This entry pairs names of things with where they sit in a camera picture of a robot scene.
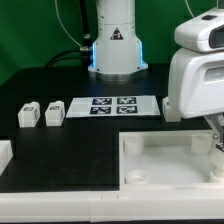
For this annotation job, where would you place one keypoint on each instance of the tag sheet with markers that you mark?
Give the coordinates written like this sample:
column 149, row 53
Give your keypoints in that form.
column 113, row 106

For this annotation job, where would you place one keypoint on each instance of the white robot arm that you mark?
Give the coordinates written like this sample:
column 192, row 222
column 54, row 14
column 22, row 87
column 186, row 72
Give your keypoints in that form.
column 117, row 52

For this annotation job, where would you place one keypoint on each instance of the white front rail fixture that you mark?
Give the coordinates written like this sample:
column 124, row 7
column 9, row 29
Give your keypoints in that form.
column 153, row 204

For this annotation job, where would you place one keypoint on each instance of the white square table top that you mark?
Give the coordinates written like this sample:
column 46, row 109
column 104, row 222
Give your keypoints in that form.
column 178, row 160

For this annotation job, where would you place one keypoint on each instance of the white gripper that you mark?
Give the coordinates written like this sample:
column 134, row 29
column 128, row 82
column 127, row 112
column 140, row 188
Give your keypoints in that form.
column 196, row 76

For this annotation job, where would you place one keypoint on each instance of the white left bracket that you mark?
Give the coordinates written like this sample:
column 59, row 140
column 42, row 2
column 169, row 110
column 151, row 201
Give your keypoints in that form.
column 6, row 154

